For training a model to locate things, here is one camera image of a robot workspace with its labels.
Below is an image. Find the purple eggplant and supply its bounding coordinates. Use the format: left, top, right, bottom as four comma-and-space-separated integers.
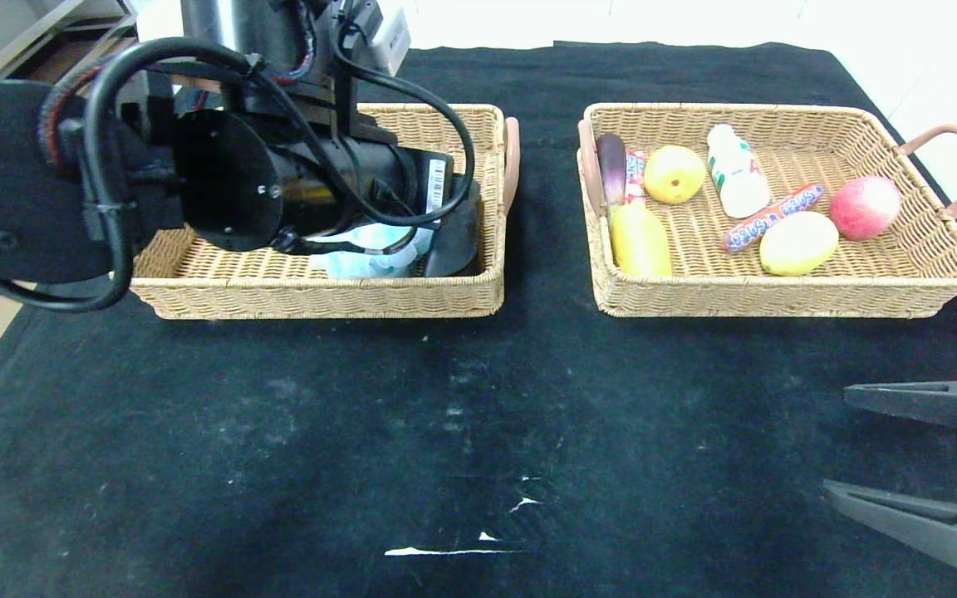
596, 133, 629, 218

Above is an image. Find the wicker basket holding household items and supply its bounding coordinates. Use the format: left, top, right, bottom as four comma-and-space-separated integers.
125, 103, 522, 321

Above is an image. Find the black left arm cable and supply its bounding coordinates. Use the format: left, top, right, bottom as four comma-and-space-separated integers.
0, 0, 478, 314

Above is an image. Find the yellow pear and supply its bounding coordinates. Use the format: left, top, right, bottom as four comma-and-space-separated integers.
643, 145, 706, 206

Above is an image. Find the black leather pouch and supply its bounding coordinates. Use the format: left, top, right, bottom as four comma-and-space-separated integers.
423, 179, 484, 278

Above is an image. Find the wicker basket holding food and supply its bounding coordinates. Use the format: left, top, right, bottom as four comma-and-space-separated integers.
577, 102, 957, 319

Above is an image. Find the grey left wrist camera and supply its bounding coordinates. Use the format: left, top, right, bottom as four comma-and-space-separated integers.
366, 2, 412, 78

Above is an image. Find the long yellow mango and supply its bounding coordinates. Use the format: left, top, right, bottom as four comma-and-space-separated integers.
609, 202, 674, 277

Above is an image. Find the red black braided cable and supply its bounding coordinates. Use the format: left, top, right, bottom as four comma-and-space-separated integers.
37, 0, 319, 171

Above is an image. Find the white cabinet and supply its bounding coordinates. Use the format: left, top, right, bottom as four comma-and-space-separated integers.
802, 0, 957, 279

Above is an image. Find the red apple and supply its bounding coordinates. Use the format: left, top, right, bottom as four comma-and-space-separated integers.
828, 175, 903, 243

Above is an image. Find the red candy packet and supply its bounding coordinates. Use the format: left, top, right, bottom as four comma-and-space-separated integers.
624, 151, 647, 204

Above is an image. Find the light blue bath loofah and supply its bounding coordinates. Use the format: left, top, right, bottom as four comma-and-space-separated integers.
308, 223, 434, 280

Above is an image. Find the red blue wrapped sausage stick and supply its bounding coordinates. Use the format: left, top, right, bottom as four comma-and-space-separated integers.
722, 184, 824, 253

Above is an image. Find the yellow lemon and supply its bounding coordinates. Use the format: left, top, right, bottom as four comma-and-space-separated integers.
758, 211, 839, 277

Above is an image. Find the black tablecloth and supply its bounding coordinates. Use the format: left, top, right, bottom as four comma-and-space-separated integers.
0, 42, 957, 598

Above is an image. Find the white milk drink bottle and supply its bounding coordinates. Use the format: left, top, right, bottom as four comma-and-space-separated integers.
707, 125, 771, 220

